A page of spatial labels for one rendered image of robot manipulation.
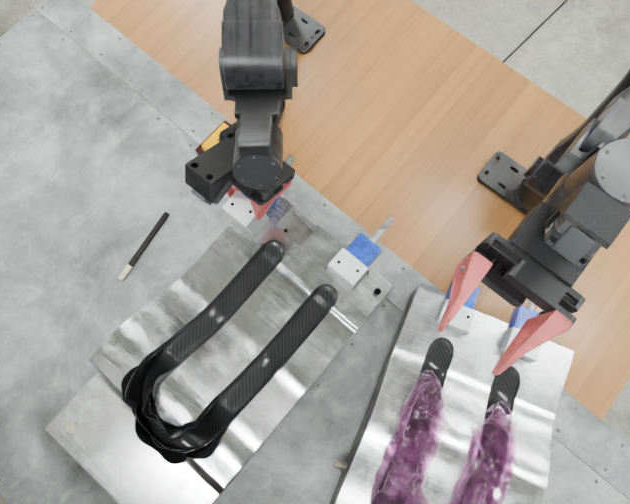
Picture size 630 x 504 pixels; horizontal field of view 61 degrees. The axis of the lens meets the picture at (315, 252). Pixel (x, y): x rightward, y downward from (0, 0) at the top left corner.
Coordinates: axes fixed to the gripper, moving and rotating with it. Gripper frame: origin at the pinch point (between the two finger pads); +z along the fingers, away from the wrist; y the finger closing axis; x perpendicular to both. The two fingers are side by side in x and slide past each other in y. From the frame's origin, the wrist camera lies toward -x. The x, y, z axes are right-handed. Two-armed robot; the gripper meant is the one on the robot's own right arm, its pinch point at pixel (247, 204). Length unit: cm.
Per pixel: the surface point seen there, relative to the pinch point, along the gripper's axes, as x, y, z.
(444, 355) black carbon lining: 7.2, 36.4, 10.1
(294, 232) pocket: 5.7, 5.9, 6.5
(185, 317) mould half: -15.4, 3.1, 11.2
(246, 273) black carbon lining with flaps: -4.5, 5.0, 8.7
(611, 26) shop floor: 182, 18, 28
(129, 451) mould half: -32.1, 9.0, 22.8
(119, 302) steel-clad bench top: -17.3, -10.7, 21.5
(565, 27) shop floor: 171, 5, 32
